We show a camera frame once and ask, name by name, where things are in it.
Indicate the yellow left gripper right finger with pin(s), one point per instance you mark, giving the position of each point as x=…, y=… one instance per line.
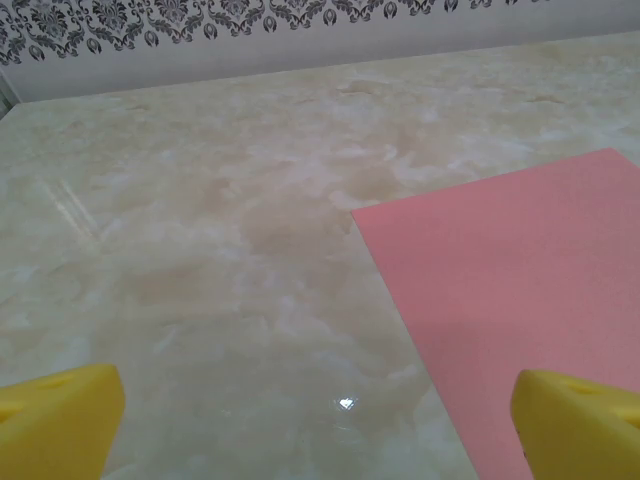
x=575, y=435

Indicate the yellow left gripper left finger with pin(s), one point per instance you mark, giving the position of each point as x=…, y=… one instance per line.
x=55, y=425

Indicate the pink paper sheet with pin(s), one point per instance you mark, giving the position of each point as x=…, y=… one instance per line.
x=510, y=280

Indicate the aluminium frame post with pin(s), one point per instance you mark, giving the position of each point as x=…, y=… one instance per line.
x=3, y=95

